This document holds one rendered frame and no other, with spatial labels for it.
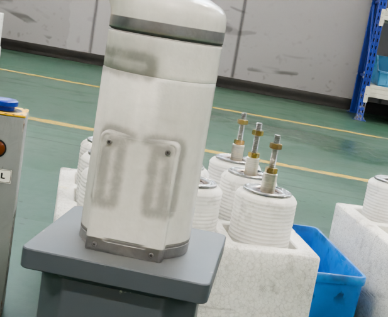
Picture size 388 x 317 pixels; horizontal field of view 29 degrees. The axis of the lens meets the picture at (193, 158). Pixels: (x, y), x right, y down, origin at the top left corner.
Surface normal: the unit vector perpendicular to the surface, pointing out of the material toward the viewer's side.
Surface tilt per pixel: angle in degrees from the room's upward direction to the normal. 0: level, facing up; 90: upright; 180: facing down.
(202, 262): 0
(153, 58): 90
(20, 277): 0
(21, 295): 0
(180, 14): 82
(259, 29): 90
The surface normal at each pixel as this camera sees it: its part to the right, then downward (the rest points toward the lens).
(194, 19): 0.40, 0.17
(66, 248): 0.16, -0.97
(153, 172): -0.13, 0.16
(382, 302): -0.98, -0.13
